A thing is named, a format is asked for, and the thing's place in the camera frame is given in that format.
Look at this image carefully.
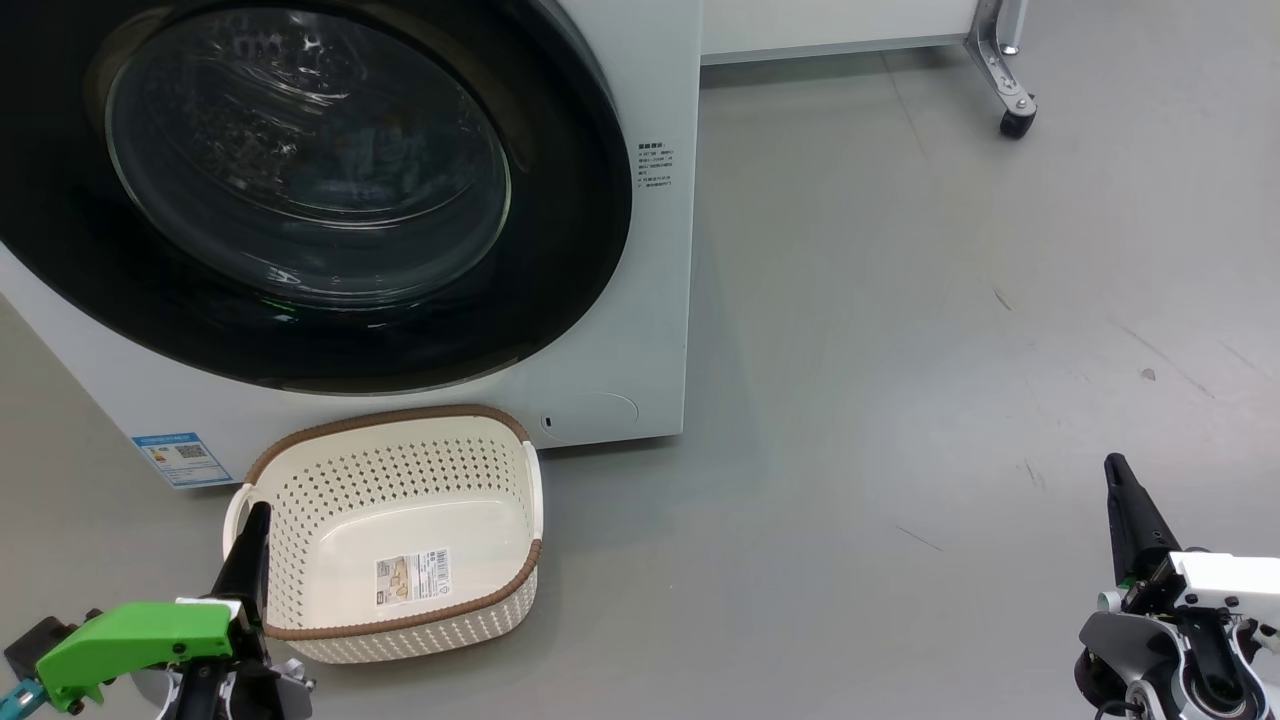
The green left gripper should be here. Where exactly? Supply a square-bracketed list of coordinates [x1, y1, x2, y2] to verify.
[35, 500, 273, 713]

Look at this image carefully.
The metal leg with black caster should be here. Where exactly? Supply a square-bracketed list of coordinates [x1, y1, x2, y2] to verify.
[964, 0, 1038, 140]

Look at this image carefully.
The blue energy label sticker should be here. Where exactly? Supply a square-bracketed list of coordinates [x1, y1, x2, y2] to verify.
[131, 431, 234, 491]

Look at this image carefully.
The white front-load washing machine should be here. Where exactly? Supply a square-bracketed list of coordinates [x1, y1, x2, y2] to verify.
[0, 0, 703, 491]

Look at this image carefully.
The small black text label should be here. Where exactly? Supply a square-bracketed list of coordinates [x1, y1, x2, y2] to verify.
[637, 141, 674, 191]

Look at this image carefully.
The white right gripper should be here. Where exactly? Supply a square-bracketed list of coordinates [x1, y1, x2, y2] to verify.
[1104, 453, 1280, 626]

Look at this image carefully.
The paper product label sticker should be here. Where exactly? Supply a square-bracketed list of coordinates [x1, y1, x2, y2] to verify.
[375, 547, 453, 607]

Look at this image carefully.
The cream perforated laundry basket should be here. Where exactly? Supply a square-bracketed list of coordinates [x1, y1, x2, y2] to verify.
[222, 404, 545, 665]

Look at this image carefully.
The round white filter cover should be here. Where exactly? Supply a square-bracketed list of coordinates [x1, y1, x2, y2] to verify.
[540, 391, 640, 441]

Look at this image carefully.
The black glass washer door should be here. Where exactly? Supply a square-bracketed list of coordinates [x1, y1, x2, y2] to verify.
[0, 0, 633, 395]

